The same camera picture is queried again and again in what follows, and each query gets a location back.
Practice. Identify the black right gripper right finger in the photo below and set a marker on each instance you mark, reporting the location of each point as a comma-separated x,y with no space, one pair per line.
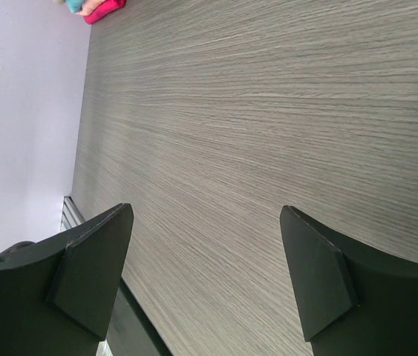
352,299

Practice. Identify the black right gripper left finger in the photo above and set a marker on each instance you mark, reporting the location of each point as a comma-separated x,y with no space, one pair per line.
57,296

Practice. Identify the teal folded t-shirt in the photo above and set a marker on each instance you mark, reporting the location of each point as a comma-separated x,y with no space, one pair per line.
75,6

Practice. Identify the pink folded t-shirt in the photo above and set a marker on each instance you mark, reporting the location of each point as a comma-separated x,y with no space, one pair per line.
89,6

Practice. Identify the red folded t-shirt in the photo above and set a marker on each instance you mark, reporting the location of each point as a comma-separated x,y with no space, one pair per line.
104,9

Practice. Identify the aluminium frame rail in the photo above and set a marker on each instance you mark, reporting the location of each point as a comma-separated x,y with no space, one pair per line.
71,217

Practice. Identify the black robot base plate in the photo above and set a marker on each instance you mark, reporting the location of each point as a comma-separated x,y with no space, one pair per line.
130,331

